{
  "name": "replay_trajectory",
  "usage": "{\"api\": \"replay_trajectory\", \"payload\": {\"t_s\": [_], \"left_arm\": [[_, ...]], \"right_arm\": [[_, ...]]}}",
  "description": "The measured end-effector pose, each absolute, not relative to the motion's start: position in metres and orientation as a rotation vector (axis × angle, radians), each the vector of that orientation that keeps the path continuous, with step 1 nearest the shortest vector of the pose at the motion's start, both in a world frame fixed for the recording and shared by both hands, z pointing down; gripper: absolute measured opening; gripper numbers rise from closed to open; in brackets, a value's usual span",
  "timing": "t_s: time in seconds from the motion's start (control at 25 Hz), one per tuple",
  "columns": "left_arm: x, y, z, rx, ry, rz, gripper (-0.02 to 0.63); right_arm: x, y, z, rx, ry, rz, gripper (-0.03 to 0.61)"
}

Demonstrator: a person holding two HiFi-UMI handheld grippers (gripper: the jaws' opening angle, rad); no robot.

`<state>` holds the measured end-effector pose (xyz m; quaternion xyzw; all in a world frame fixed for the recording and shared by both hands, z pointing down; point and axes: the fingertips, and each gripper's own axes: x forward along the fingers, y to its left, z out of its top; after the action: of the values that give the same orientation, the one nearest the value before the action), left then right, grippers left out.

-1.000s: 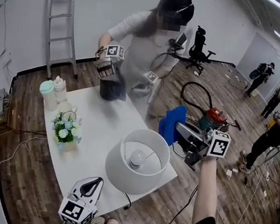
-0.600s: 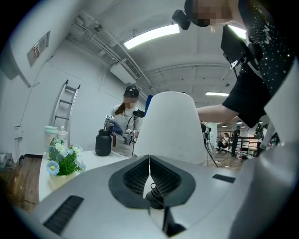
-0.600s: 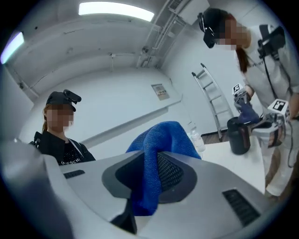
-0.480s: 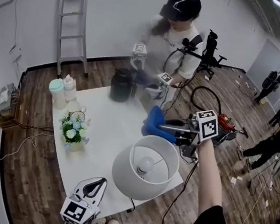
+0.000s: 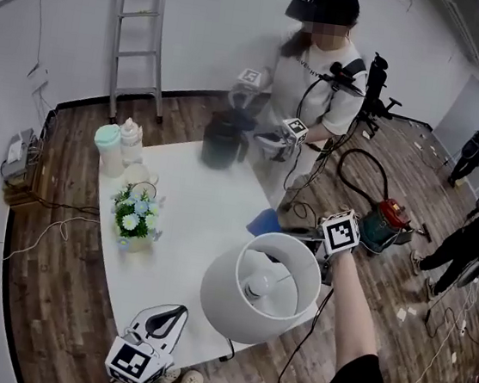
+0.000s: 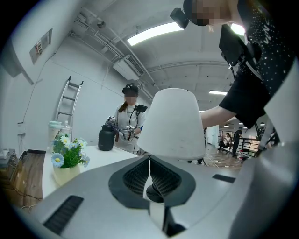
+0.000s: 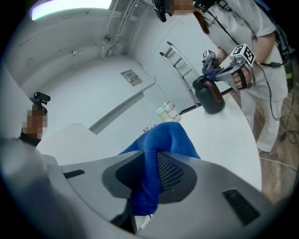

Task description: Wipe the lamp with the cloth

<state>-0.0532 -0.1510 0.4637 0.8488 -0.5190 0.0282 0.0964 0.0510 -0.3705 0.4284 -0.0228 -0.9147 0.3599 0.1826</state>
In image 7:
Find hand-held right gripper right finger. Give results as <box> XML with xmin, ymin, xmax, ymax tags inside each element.
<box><xmin>137</xmin><ymin>151</ymin><xmax>280</xmax><ymax>239</ymax></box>

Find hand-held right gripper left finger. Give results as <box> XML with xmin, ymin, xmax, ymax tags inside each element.
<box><xmin>58</xmin><ymin>150</ymin><xmax>148</xmax><ymax>235</ymax></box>

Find person's black shirt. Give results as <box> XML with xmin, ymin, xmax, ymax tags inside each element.
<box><xmin>18</xmin><ymin>132</ymin><xmax>43</xmax><ymax>148</ymax></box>

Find artificial flowers in cream pot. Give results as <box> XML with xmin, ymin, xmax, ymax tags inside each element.
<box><xmin>142</xmin><ymin>124</ymin><xmax>157</xmax><ymax>134</ymax></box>

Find person's head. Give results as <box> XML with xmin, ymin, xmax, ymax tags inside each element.
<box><xmin>20</xmin><ymin>104</ymin><xmax>49</xmax><ymax>141</ymax></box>

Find white tumbler with green lid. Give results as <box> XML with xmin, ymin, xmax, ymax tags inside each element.
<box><xmin>156</xmin><ymin>106</ymin><xmax>168</xmax><ymax>122</ymax></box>

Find black kettle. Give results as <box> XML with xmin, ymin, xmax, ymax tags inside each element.
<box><xmin>192</xmin><ymin>75</ymin><xmax>226</xmax><ymax>115</ymax></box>

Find dark blue cloth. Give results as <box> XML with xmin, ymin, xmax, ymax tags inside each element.
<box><xmin>202</xmin><ymin>67</ymin><xmax>221</xmax><ymax>82</ymax></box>

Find aluminium ladder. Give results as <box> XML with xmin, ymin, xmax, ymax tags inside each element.
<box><xmin>159</xmin><ymin>41</ymin><xmax>202</xmax><ymax>107</ymax></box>

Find white ceiling pipe bundle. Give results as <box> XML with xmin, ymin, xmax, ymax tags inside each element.
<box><xmin>108</xmin><ymin>0</ymin><xmax>142</xmax><ymax>57</ymax></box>

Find black head camera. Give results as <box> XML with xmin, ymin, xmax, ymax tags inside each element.
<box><xmin>33</xmin><ymin>91</ymin><xmax>51</xmax><ymax>106</ymax></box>

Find grey wall panel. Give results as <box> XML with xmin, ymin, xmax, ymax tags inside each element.
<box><xmin>120</xmin><ymin>69</ymin><xmax>143</xmax><ymax>87</ymax></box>

